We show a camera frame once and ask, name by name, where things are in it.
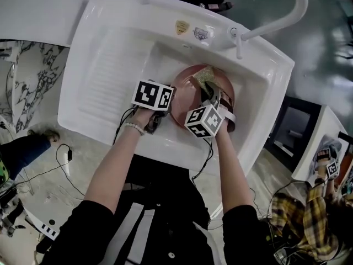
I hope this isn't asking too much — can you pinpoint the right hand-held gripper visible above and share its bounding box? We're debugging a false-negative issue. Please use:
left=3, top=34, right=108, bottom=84
left=184, top=81, right=238, bottom=140

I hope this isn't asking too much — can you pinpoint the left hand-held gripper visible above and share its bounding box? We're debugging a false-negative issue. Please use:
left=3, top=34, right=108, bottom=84
left=131, top=78, right=177, bottom=135

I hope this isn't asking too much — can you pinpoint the gold mesh scrubber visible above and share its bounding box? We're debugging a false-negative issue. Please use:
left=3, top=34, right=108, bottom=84
left=192, top=66, right=222, bottom=93

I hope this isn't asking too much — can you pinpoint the pink plate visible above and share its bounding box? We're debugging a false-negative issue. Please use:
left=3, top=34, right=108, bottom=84
left=170, top=64, right=237, bottom=133

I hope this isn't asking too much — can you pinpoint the person's left forearm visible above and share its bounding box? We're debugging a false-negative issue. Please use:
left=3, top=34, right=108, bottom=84
left=82, top=121, right=146, bottom=218

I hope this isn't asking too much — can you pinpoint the person's right forearm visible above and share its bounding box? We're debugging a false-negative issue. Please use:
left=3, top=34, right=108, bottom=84
left=213, top=119, right=261, bottom=221

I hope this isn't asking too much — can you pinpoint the person's left hand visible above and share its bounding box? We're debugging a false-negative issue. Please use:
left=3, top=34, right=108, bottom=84
left=131, top=108, right=157, bottom=131

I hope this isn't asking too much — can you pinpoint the white ceramic sink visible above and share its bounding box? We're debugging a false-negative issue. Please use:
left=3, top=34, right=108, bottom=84
left=57, top=0, right=295, bottom=176

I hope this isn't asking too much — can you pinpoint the white purple shield sticker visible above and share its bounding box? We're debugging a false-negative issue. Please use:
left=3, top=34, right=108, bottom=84
left=192, top=26, right=213, bottom=46

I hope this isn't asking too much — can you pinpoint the gold shield sticker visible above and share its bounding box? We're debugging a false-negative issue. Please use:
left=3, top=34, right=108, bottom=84
left=175, top=20, right=191, bottom=36

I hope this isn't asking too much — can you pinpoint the black device behind sink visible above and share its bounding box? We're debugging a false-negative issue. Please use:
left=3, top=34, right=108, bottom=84
left=197, top=1, right=236, bottom=13

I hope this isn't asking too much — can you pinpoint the marble patterned counter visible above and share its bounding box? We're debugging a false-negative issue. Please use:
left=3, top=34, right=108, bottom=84
left=0, top=39, right=71, bottom=135

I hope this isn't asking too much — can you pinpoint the white curved faucet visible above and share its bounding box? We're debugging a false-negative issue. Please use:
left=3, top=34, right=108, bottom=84
left=228, top=0, right=309, bottom=60

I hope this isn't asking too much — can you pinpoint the white side sink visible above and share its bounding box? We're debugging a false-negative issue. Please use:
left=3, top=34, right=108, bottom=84
left=291, top=105, right=353, bottom=188

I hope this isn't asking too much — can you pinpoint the person's black and white clothing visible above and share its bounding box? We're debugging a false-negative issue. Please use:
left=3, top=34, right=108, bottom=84
left=35, top=155, right=278, bottom=265

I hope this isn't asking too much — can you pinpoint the plain white counter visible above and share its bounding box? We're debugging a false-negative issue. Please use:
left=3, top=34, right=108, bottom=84
left=0, top=0, right=98, bottom=49

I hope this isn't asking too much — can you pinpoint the white board with black marks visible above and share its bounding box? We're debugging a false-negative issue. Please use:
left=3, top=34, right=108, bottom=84
left=24, top=210, right=61, bottom=241

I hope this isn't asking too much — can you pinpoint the white bead bracelet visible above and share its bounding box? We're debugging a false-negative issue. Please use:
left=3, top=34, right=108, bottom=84
left=123, top=121, right=146, bottom=136

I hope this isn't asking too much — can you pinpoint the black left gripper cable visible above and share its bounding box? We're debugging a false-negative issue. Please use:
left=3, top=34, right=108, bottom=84
left=111, top=105, right=139, bottom=146

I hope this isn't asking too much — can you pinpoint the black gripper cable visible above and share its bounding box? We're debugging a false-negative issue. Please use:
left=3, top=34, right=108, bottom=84
left=191, top=137, right=215, bottom=188
left=111, top=105, right=139, bottom=146

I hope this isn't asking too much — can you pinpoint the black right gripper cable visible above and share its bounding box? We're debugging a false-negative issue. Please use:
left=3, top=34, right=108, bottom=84
left=191, top=137, right=215, bottom=188

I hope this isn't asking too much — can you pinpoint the black cabinet frame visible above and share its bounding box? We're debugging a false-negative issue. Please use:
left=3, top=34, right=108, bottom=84
left=264, top=94, right=323, bottom=173

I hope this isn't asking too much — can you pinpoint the black floor cable with adapter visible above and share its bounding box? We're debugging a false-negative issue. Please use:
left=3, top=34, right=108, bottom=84
left=10, top=143, right=86, bottom=201

